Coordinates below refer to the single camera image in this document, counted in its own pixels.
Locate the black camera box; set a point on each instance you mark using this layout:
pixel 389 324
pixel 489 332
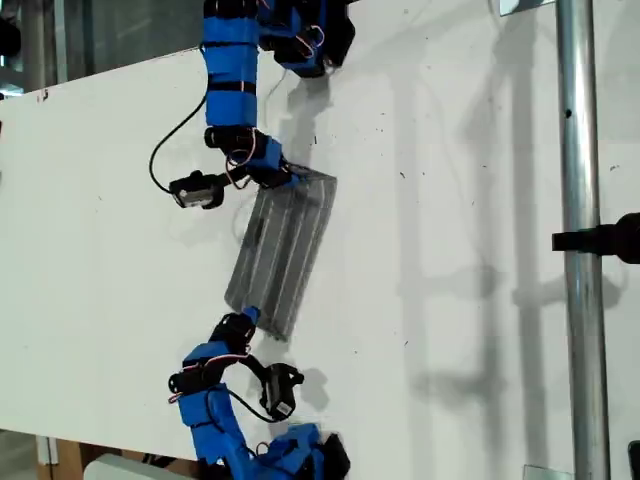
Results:
pixel 280 392
pixel 195 192

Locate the black post clamp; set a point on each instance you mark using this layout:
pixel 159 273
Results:
pixel 600 240

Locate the black flat object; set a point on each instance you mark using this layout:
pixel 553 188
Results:
pixel 634 460

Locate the black camera stalk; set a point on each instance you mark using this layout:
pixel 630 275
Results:
pixel 256 369
pixel 232 179

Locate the black round object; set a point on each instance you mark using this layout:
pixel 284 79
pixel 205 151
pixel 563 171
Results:
pixel 9 36

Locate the steel post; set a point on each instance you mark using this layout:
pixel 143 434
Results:
pixel 582 200

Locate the grey striped towel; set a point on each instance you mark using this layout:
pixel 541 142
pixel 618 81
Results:
pixel 285 250

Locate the wooden table frame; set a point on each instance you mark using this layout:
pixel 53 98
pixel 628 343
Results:
pixel 65 457

